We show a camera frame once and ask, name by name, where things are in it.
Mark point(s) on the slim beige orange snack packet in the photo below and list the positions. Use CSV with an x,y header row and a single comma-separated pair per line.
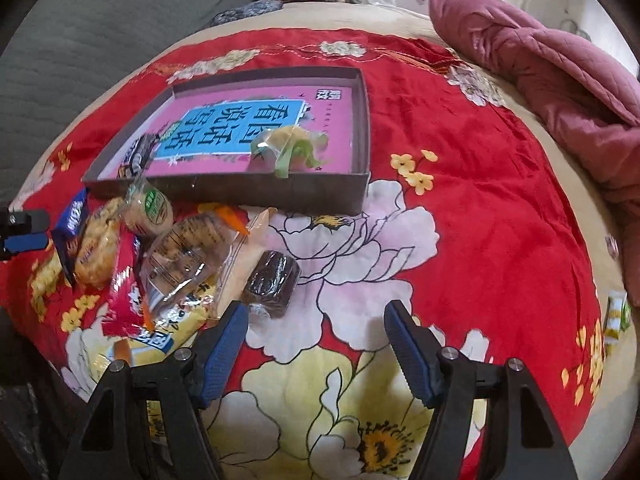
x,y
252,245

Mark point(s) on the dark patterned cloth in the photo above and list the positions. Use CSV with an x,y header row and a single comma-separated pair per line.
x,y
250,10

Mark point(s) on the pink quilt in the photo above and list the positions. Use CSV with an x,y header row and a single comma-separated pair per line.
x,y
550,75

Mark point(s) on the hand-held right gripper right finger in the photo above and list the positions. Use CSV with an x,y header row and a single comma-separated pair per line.
x,y
410,355

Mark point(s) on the red snack packet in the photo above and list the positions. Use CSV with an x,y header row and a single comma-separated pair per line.
x,y
122,305

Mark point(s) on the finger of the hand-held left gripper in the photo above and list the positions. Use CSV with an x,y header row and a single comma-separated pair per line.
x,y
25,241

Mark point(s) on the dark snack packet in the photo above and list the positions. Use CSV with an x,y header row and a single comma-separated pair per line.
x,y
140,152

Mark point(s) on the blue snack packet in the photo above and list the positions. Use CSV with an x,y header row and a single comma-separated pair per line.
x,y
72,220

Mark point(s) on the shallow cardboard box pink bottom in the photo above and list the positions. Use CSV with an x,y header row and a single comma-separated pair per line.
x,y
340,125

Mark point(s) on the red floral blanket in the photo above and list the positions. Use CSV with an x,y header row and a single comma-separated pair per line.
x,y
475,210

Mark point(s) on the cracker packet green label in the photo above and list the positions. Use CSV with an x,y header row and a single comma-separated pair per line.
x,y
150,210

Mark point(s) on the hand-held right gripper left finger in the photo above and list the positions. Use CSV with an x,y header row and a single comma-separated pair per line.
x,y
225,350

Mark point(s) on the green yellow snack packet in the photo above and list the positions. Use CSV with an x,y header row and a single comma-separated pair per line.
x,y
295,145

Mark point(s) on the clear peanut packet orange edge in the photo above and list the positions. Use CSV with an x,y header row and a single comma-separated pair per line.
x,y
190,250

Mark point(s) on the clear fried pastry packet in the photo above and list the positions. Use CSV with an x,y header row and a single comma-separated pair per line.
x,y
97,250

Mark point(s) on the small yellow white packet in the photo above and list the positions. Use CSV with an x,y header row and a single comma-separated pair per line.
x,y
616,317

